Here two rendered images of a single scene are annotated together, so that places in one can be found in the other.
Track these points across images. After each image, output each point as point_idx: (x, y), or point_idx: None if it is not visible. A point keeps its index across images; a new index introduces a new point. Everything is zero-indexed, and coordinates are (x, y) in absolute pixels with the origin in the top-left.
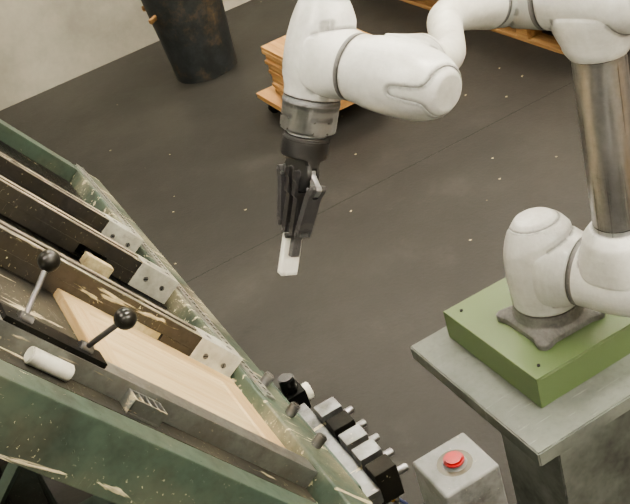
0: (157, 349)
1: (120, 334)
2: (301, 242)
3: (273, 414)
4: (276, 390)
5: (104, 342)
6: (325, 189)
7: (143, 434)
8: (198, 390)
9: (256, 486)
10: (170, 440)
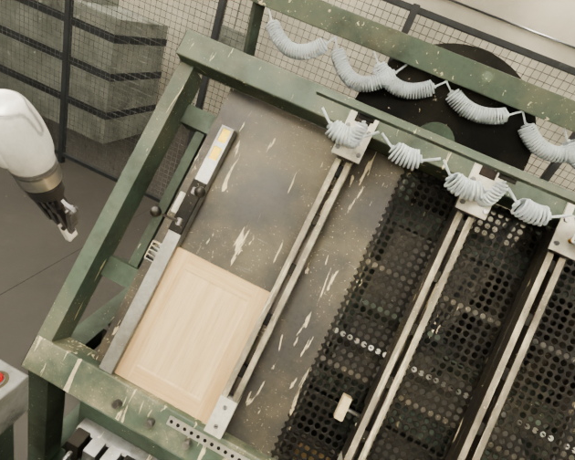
0: (224, 349)
1: (231, 316)
2: (59, 228)
3: (152, 398)
4: (183, 456)
5: (213, 279)
6: (26, 192)
7: (113, 196)
8: (182, 344)
9: (81, 255)
10: (110, 215)
